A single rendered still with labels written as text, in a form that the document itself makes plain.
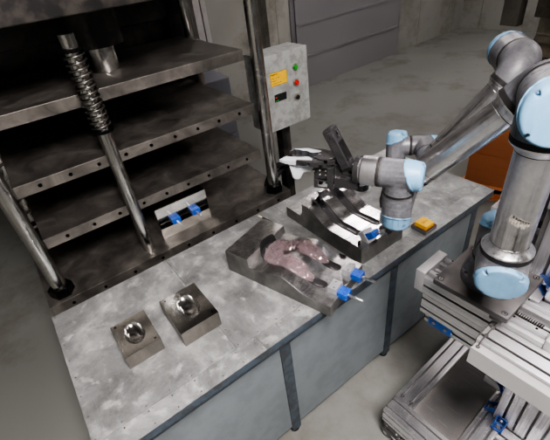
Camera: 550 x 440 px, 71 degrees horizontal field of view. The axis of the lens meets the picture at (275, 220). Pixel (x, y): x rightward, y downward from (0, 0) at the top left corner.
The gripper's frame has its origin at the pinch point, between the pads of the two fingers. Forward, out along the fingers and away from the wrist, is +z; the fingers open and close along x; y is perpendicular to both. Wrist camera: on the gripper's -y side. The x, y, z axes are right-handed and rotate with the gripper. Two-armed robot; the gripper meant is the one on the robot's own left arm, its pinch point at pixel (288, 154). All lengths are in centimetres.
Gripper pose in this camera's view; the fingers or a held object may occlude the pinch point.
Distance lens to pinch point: 106.4
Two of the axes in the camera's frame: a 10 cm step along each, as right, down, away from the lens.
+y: 0.5, 8.7, 4.8
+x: 4.3, -4.6, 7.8
